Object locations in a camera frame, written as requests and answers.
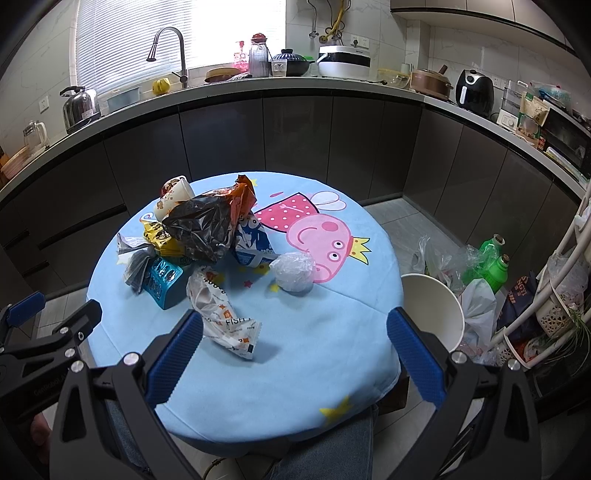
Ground chrome kitchen faucet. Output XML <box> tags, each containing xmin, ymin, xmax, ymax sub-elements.
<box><xmin>146</xmin><ymin>26</ymin><xmax>189</xmax><ymax>89</ymax></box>

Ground brown cooking pot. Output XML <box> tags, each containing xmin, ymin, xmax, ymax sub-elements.
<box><xmin>410</xmin><ymin>64</ymin><xmax>453</xmax><ymax>101</ymax></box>

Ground white rice cooker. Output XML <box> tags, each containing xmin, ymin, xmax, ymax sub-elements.
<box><xmin>315</xmin><ymin>45</ymin><xmax>370</xmax><ymax>80</ymax></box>

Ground dark blue paper bag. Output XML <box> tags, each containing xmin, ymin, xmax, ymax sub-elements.
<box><xmin>497</xmin><ymin>271</ymin><xmax>538</xmax><ymax>330</ymax></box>

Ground teal snack box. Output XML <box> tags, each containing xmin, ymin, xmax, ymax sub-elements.
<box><xmin>142</xmin><ymin>257</ymin><xmax>190</xmax><ymax>310</ymax></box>

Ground silver green foil wrapper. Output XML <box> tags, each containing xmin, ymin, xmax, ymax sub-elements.
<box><xmin>116</xmin><ymin>233</ymin><xmax>156</xmax><ymax>294</ymax></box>

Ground clear plastic ball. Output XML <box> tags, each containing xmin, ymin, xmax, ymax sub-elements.
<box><xmin>270</xmin><ymin>251</ymin><xmax>315</xmax><ymax>294</ymax></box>

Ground yellow lemon shaped object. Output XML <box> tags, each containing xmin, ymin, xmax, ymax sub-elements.
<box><xmin>151</xmin><ymin>77</ymin><xmax>171</xmax><ymax>96</ymax></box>

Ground white trash bin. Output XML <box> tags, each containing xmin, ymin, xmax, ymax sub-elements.
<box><xmin>402</xmin><ymin>273</ymin><xmax>465</xmax><ymax>352</ymax></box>

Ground white plastic shopping bag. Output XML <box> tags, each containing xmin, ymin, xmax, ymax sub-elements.
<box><xmin>459</xmin><ymin>279</ymin><xmax>497</xmax><ymax>359</ymax></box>

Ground yellow snack wrapper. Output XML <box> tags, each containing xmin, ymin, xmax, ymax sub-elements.
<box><xmin>140</xmin><ymin>219</ymin><xmax>184</xmax><ymax>258</ymax></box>

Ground green plastic bottle front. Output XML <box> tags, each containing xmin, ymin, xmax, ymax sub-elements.
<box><xmin>481</xmin><ymin>254</ymin><xmax>510</xmax><ymax>294</ymax></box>

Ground glass pitcher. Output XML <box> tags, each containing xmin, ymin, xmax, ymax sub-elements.
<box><xmin>23</xmin><ymin>121</ymin><xmax>49</xmax><ymax>153</ymax></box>

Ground green plastic bottle back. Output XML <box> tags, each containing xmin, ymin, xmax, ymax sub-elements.
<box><xmin>462</xmin><ymin>233</ymin><xmax>505</xmax><ymax>285</ymax></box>

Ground blue white penguin bag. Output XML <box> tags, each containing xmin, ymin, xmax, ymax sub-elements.
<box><xmin>233</xmin><ymin>212</ymin><xmax>277</xmax><ymax>268</ymax></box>

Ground black air fryer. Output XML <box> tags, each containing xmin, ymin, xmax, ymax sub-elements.
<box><xmin>455</xmin><ymin>69</ymin><xmax>494</xmax><ymax>118</ymax></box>

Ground glass jar with red lid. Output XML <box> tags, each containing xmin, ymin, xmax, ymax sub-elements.
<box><xmin>249</xmin><ymin>33</ymin><xmax>271</xmax><ymax>78</ymax></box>

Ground dark kitchen cabinets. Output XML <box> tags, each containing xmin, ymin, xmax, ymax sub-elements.
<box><xmin>1</xmin><ymin>79</ymin><xmax>585</xmax><ymax>301</ymax></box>

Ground clear bag with green beans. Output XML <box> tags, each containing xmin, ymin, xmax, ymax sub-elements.
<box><xmin>410</xmin><ymin>235</ymin><xmax>482</xmax><ymax>294</ymax></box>

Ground green plastic bottle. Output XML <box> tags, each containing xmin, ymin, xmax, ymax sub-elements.
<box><xmin>462</xmin><ymin>233</ymin><xmax>505</xmax><ymax>285</ymax></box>
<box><xmin>481</xmin><ymin>254</ymin><xmax>510</xmax><ymax>294</ymax></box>

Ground blue cartoon pig tablecloth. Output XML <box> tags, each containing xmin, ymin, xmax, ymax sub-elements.
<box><xmin>86</xmin><ymin>171</ymin><xmax>405</xmax><ymax>445</ymax></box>

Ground orange black snack bag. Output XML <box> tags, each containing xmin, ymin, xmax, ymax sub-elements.
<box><xmin>162</xmin><ymin>175</ymin><xmax>256</xmax><ymax>264</ymax></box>

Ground dark ceramic pot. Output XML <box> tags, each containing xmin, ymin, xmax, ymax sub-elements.
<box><xmin>271</xmin><ymin>49</ymin><xmax>311</xmax><ymax>77</ymax></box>

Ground snack package on counter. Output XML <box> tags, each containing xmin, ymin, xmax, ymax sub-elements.
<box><xmin>517</xmin><ymin>92</ymin><xmax>550</xmax><ymax>141</ymax></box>

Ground steel kettle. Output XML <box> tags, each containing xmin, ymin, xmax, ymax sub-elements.
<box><xmin>60</xmin><ymin>86</ymin><xmax>101</xmax><ymax>134</ymax></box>

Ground window blinds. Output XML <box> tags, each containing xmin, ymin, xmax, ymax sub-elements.
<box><xmin>72</xmin><ymin>1</ymin><xmax>190</xmax><ymax>94</ymax></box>

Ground black microwave oven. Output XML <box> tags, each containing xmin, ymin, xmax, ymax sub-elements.
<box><xmin>541</xmin><ymin>100</ymin><xmax>591</xmax><ymax>178</ymax></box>

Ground cream plastic storage rack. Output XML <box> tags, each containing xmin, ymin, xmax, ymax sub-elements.
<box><xmin>490</xmin><ymin>191</ymin><xmax>591</xmax><ymax>369</ymax></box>

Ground white fish snack wrapper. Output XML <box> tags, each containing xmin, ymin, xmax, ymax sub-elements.
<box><xmin>186</xmin><ymin>271</ymin><xmax>262</xmax><ymax>360</ymax></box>

